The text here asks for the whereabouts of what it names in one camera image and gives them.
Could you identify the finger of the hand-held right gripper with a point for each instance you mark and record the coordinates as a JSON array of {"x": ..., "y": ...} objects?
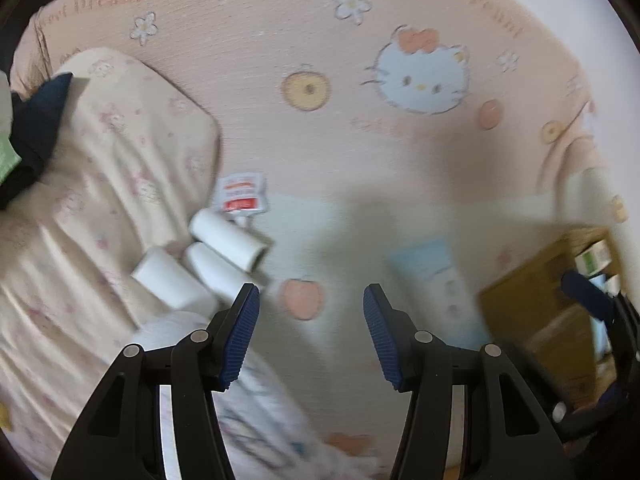
[
  {"x": 585, "y": 295},
  {"x": 610, "y": 412}
]

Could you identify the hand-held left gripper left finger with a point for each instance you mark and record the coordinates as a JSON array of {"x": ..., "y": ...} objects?
[{"x": 242, "y": 340}]

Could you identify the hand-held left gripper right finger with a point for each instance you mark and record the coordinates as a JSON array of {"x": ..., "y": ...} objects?
[{"x": 382, "y": 340}]

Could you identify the brown cardboard box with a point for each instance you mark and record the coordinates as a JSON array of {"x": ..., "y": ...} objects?
[{"x": 525, "y": 300}]

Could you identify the white paper tube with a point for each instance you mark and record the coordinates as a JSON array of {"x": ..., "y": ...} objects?
[
  {"x": 170, "y": 280},
  {"x": 225, "y": 237},
  {"x": 217, "y": 270}
]

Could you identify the light blue wipes pack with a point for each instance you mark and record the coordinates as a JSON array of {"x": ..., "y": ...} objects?
[{"x": 430, "y": 265}]

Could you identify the red and white sachet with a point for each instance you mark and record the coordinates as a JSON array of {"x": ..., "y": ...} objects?
[{"x": 240, "y": 195}]

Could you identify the white printed box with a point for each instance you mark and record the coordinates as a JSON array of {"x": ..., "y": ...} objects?
[{"x": 612, "y": 284}]

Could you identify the green and white cartoon carton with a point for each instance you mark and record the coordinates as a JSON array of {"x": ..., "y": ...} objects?
[{"x": 592, "y": 257}]

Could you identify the light blue box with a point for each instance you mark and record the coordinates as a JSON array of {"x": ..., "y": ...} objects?
[{"x": 597, "y": 332}]

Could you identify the pale green cloth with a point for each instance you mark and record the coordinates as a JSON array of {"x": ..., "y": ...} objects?
[{"x": 7, "y": 160}]

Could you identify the dark navy cloth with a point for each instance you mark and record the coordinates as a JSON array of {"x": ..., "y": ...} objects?
[{"x": 40, "y": 120}]

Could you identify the pink cat print blanket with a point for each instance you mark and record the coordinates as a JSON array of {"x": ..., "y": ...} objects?
[{"x": 300, "y": 25}]

